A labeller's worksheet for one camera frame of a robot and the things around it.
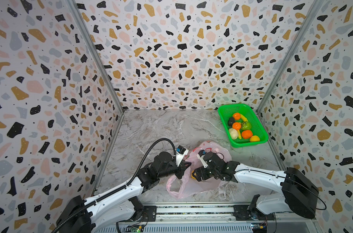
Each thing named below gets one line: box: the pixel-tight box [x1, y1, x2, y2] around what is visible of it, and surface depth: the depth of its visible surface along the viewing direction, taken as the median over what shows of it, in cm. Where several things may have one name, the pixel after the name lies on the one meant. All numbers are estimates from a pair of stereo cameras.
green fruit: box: [240, 121, 252, 131], surface depth 105 cm
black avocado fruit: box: [227, 116, 236, 128], surface depth 112 cm
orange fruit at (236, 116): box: [232, 112, 241, 121], surface depth 115 cm
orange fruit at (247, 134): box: [241, 130, 253, 140], surface depth 102 cm
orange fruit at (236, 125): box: [232, 121, 242, 131], surface depth 105 cm
